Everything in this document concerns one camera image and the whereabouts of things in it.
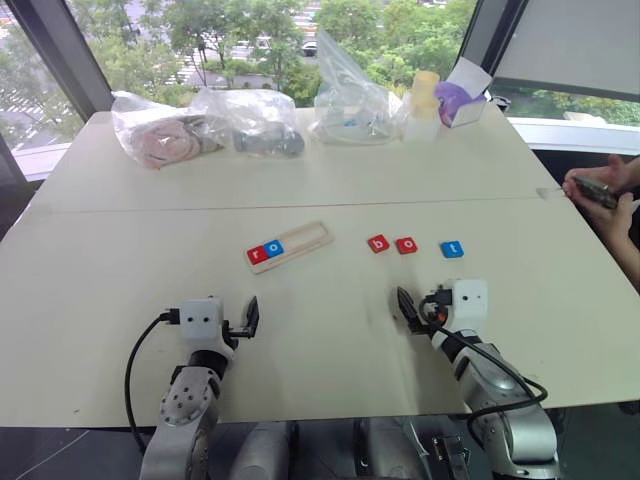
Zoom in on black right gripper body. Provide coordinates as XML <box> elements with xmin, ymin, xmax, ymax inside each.
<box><xmin>410</xmin><ymin>284</ymin><xmax>454</xmax><ymax>337</ymax></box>

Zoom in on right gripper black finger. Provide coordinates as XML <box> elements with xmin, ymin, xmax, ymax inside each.
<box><xmin>395</xmin><ymin>285</ymin><xmax>426</xmax><ymax>335</ymax></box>

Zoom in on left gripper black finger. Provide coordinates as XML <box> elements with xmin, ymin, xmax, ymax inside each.
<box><xmin>242</xmin><ymin>295</ymin><xmax>262</xmax><ymax>338</ymax></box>

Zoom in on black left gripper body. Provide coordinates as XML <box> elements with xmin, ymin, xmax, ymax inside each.
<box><xmin>221</xmin><ymin>319</ymin><xmax>255</xmax><ymax>350</ymax></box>

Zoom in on wooden letter tray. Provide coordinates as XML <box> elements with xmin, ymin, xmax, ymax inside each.
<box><xmin>244</xmin><ymin>220</ymin><xmax>335</xmax><ymax>277</ymax></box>

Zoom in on dark smartphone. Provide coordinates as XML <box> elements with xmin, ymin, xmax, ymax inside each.
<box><xmin>571</xmin><ymin>174</ymin><xmax>620</xmax><ymax>210</ymax></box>

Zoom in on grey rounded robot leg shape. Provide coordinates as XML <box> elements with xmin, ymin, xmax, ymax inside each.
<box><xmin>230</xmin><ymin>421</ymin><xmax>292</xmax><ymax>480</ymax></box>

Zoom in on person's left hand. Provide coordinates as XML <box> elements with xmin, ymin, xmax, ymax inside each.
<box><xmin>574</xmin><ymin>192</ymin><xmax>640</xmax><ymax>242</ymax></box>

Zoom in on person's right hand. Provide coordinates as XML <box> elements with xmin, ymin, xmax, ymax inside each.
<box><xmin>561</xmin><ymin>154</ymin><xmax>640</xmax><ymax>196</ymax></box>

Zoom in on plastic bag with grey items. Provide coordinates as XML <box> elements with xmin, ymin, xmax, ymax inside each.
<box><xmin>188</xmin><ymin>87</ymin><xmax>307</xmax><ymax>160</ymax></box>

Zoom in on plastic bag with pink items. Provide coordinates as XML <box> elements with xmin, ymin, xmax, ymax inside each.
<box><xmin>110</xmin><ymin>90</ymin><xmax>227</xmax><ymax>171</ymax></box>

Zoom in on purple and white box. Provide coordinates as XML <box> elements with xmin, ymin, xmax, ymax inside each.
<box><xmin>433</xmin><ymin>55</ymin><xmax>494</xmax><ymax>130</ymax></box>

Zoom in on yellow stacked cups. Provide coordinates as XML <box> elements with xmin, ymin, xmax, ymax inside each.
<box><xmin>409</xmin><ymin>70</ymin><xmax>442</xmax><ymax>120</ymax></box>

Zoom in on tall clear plastic bag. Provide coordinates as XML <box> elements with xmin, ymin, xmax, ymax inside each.
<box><xmin>308</xmin><ymin>28</ymin><xmax>407</xmax><ymax>147</ymax></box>

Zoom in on grey roller blind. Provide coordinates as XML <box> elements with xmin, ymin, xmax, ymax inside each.
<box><xmin>457</xmin><ymin>0</ymin><xmax>640</xmax><ymax>104</ymax></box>

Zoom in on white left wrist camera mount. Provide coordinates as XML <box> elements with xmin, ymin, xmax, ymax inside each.
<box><xmin>179</xmin><ymin>298</ymin><xmax>237</xmax><ymax>362</ymax></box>

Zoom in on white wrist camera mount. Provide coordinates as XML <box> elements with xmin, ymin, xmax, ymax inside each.
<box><xmin>179</xmin><ymin>298</ymin><xmax>237</xmax><ymax>362</ymax></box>
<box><xmin>446</xmin><ymin>278</ymin><xmax>489</xmax><ymax>335</ymax></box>

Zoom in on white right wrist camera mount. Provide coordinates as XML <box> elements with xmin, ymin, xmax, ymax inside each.
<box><xmin>446</xmin><ymin>278</ymin><xmax>489</xmax><ymax>335</ymax></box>

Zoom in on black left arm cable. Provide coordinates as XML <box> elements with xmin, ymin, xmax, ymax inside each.
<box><xmin>124</xmin><ymin>308</ymin><xmax>182</xmax><ymax>452</ymax></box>

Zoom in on black metal bracket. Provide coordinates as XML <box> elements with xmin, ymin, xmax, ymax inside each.
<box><xmin>430</xmin><ymin>432</ymin><xmax>472</xmax><ymax>480</ymax></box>

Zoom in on dark window frame post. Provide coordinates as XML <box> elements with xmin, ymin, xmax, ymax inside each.
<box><xmin>7</xmin><ymin>0</ymin><xmax>115</xmax><ymax>122</ymax></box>

